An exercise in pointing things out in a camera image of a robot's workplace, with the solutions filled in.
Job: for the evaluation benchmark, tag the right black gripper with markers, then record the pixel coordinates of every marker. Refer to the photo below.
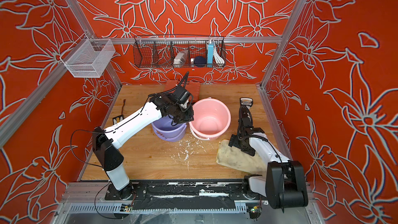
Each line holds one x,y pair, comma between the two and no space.
234,141

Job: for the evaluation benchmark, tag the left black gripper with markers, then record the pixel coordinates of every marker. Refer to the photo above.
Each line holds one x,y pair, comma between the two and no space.
190,117

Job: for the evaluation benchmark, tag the yellow stained cloth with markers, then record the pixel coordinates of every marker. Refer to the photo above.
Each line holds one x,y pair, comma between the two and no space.
234,158

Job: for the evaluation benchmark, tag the pink plastic bucket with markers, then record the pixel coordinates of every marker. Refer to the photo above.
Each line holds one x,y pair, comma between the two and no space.
212,118

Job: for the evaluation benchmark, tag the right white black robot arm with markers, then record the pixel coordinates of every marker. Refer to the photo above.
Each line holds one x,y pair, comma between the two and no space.
284,184

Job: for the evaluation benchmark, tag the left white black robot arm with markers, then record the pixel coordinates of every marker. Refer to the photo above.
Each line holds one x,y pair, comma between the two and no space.
107,142

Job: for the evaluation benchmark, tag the purple plastic bucket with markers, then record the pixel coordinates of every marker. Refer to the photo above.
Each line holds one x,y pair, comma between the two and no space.
168,131

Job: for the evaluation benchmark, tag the dark blue round object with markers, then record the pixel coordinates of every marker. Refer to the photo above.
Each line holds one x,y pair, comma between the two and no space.
200,61

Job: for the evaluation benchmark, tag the small black yellow card device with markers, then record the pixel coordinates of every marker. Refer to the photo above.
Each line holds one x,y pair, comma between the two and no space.
118,119

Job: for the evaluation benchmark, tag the light blue box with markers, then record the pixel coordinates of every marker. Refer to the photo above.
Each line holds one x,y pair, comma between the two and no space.
210,53

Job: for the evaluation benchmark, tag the black white handled brush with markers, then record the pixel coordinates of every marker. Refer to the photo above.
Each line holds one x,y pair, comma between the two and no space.
245,116

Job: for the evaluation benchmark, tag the black wire wall basket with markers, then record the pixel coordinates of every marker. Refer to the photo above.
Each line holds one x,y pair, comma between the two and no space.
159,52

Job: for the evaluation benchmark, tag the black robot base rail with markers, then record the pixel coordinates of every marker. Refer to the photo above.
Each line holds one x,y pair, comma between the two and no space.
188,195

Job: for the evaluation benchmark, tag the white wire mesh basket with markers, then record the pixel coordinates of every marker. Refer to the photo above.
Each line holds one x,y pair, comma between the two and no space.
89,58

